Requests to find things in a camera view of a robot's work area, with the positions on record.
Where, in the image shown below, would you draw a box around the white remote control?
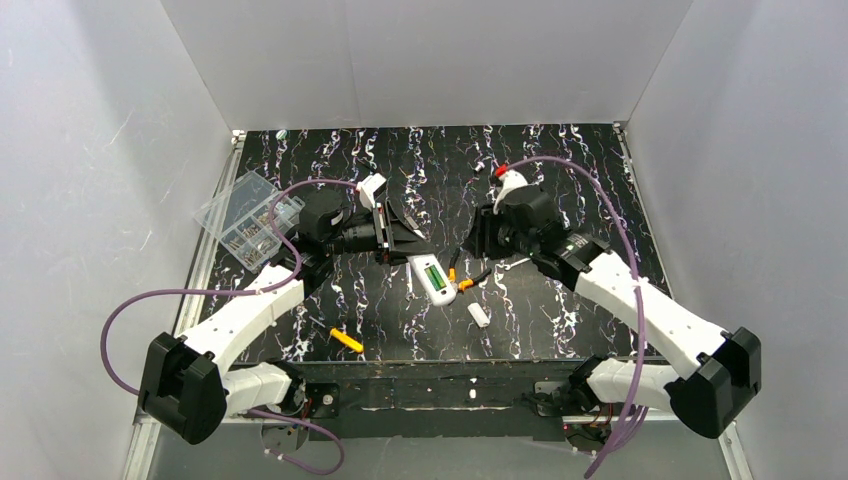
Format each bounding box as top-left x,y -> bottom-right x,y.
407,253 -> 457,307

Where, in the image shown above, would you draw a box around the small green capped battery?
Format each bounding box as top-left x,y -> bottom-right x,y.
425,264 -> 447,291

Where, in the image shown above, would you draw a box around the white battery cover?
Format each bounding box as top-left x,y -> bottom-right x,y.
467,303 -> 491,329

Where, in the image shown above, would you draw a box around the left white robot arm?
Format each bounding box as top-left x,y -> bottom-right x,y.
137,189 -> 456,445

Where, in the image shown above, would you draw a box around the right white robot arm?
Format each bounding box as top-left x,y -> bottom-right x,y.
463,186 -> 762,439

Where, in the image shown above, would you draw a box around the clear plastic screw box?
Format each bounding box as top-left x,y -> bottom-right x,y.
194,172 -> 305,273

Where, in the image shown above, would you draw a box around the orange handled pliers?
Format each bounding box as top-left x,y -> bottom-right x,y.
447,248 -> 494,294

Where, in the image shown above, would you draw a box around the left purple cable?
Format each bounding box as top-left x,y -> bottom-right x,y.
99,178 -> 346,476

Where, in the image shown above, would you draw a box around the purple cable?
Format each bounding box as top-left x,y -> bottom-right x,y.
99,178 -> 346,476
506,156 -> 652,480

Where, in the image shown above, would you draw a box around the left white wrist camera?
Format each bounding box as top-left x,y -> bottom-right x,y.
355,173 -> 387,211

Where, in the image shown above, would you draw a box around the yellow handled screwdriver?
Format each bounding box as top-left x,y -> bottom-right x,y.
310,317 -> 365,354

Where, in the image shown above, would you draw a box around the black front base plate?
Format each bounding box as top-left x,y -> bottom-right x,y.
295,359 -> 620,441

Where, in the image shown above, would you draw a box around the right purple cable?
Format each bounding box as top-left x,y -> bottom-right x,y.
506,156 -> 652,480

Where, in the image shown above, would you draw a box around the aluminium frame rail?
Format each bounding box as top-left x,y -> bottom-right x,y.
122,132 -> 246,480

